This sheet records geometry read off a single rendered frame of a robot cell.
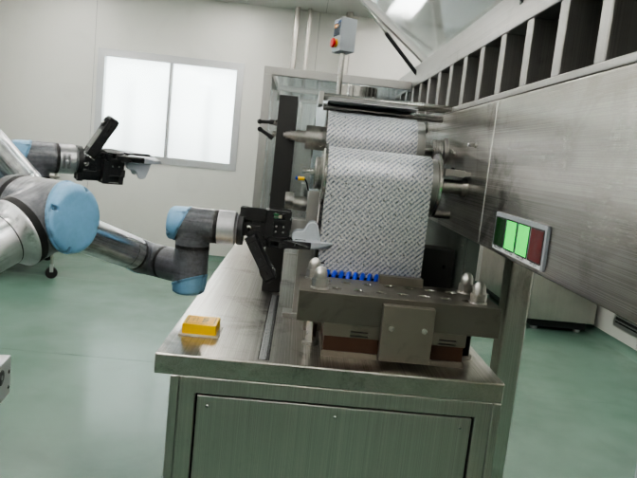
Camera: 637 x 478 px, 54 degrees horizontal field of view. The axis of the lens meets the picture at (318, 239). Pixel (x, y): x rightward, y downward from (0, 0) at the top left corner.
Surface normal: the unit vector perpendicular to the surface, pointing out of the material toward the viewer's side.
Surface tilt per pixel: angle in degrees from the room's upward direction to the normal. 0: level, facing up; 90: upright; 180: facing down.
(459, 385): 90
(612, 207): 90
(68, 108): 90
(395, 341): 90
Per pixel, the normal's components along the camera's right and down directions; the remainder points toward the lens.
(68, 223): 0.92, 0.10
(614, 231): -0.99, -0.10
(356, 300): 0.03, 0.14
